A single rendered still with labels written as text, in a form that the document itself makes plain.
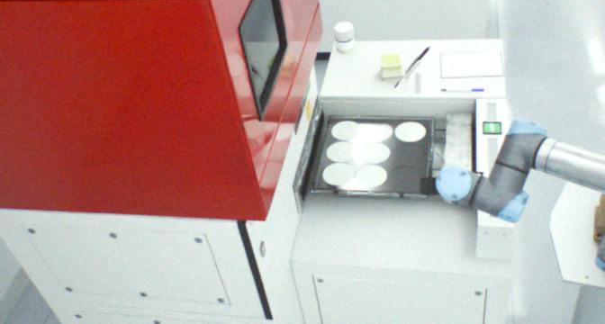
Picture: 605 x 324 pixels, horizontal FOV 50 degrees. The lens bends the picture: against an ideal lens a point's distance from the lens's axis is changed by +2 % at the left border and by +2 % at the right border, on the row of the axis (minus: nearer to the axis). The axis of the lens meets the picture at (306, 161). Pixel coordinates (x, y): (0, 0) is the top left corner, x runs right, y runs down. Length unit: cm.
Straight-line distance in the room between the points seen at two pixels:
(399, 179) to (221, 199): 71
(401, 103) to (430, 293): 66
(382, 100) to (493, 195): 86
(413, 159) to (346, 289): 46
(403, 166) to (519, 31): 243
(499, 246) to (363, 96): 71
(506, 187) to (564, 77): 254
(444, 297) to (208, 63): 107
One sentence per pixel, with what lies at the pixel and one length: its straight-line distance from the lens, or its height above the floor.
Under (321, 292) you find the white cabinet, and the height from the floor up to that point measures 67.
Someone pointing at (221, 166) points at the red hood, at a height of 140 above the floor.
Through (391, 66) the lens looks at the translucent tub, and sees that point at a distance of 222.
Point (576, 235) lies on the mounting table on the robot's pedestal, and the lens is 199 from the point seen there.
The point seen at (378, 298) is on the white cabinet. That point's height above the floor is 67.
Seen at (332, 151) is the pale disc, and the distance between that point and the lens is 210.
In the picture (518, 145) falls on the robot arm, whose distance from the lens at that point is 144.
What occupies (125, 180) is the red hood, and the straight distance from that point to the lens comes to 151.
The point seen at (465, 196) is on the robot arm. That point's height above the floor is 126.
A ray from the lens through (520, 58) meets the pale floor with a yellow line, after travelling 407.
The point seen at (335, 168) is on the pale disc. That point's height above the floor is 90.
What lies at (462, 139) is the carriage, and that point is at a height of 88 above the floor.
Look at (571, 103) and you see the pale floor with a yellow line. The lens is 376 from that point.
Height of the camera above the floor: 230
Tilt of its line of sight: 43 degrees down
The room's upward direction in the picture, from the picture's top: 10 degrees counter-clockwise
